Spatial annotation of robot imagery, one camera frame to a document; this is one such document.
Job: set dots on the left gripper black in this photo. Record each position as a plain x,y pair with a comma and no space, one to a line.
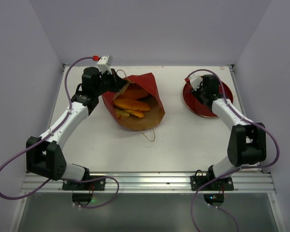
117,82

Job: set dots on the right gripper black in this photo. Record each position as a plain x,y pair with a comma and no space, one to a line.
199,92

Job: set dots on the braided fake bread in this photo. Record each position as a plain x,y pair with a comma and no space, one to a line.
135,94

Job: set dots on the long orange bread loaf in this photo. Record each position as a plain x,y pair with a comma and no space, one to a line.
131,104

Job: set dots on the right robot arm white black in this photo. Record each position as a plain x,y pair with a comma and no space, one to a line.
247,142

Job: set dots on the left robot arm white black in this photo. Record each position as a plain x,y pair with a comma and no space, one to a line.
44,156

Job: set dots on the flat fake bread slice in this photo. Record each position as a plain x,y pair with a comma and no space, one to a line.
124,114

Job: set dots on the red round tray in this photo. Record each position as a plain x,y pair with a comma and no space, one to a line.
195,106

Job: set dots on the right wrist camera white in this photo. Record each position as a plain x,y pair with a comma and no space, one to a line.
194,81

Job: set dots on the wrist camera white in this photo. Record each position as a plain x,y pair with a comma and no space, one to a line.
194,81
104,63

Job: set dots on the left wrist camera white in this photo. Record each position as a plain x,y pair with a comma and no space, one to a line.
104,63

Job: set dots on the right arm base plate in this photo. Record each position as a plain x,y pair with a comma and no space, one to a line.
206,179

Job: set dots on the aluminium rail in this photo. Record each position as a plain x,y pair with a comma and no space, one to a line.
160,182

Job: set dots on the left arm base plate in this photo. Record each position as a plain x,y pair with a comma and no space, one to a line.
90,183

